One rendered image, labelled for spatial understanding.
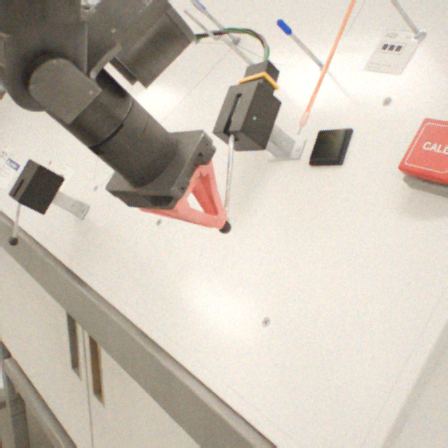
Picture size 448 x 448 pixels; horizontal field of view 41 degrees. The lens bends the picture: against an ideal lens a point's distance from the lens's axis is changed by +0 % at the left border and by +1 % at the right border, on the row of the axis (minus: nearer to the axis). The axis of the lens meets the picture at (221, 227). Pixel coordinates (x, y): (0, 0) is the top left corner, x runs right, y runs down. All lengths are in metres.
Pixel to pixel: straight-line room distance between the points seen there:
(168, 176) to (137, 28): 0.12
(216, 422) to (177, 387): 0.07
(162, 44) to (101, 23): 0.05
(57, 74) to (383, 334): 0.32
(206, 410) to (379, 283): 0.21
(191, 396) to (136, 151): 0.26
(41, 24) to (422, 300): 0.34
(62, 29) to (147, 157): 0.14
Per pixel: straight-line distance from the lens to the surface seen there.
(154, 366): 0.69
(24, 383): 1.52
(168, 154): 0.51
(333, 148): 0.61
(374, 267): 0.54
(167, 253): 0.73
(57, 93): 0.43
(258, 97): 0.61
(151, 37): 0.48
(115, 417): 0.98
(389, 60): 0.66
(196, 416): 0.63
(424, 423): 0.72
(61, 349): 1.14
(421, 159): 0.52
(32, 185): 0.88
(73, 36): 0.42
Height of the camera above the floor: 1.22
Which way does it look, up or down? 20 degrees down
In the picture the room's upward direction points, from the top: straight up
